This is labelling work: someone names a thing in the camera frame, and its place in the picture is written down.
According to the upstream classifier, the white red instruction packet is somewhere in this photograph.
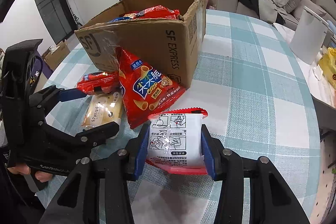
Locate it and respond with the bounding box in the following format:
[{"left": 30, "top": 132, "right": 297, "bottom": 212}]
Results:
[{"left": 146, "top": 107, "right": 208, "bottom": 175}]

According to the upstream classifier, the blue oreo cookie pack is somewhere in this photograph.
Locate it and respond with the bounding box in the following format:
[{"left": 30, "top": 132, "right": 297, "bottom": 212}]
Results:
[{"left": 108, "top": 16, "right": 132, "bottom": 23}]

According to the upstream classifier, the red barcode snack pack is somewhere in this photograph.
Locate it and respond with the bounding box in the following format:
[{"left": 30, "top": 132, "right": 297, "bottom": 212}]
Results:
[{"left": 134, "top": 5, "right": 180, "bottom": 19}]

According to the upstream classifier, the left hand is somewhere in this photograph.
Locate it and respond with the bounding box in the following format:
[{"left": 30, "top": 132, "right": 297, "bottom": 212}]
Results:
[{"left": 8, "top": 164, "right": 53, "bottom": 182}]

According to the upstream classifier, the cardboard box on floor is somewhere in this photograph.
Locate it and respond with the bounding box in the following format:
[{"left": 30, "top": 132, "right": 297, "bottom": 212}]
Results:
[{"left": 42, "top": 40, "right": 70, "bottom": 71}]

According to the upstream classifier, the beige bread packet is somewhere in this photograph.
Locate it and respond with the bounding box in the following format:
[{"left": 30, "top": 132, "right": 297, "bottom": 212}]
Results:
[{"left": 81, "top": 90, "right": 123, "bottom": 130}]

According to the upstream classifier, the small red cookie pack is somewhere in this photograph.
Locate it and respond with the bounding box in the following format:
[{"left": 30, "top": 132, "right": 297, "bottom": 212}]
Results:
[{"left": 76, "top": 71, "right": 120, "bottom": 96}]

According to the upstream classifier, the red crisp cone snack bag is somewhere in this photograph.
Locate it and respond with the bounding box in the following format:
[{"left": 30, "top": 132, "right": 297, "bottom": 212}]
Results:
[{"left": 116, "top": 47, "right": 186, "bottom": 129}]

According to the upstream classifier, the black glass door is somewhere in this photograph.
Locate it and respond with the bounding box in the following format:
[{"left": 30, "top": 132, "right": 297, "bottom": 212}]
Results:
[{"left": 34, "top": 0, "right": 77, "bottom": 44}]

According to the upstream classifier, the white marble coffee table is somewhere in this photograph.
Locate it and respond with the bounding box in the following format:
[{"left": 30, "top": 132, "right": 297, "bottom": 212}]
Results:
[{"left": 273, "top": 22, "right": 336, "bottom": 107}]

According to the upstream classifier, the teal plaid tablecloth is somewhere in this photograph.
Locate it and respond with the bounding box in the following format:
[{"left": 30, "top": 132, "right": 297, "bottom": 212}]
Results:
[{"left": 35, "top": 9, "right": 322, "bottom": 224}]

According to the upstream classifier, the brown SF cardboard box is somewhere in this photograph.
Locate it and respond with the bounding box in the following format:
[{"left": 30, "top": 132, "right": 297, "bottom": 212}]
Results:
[{"left": 75, "top": 0, "right": 207, "bottom": 88}]

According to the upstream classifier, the yellow plastic bag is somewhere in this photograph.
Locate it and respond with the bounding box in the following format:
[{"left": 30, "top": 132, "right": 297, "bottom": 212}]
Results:
[{"left": 318, "top": 47, "right": 336, "bottom": 89}]

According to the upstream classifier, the white cylindrical bin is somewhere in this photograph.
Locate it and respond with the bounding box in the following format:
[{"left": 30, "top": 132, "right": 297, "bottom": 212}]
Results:
[{"left": 289, "top": 6, "right": 329, "bottom": 65}]

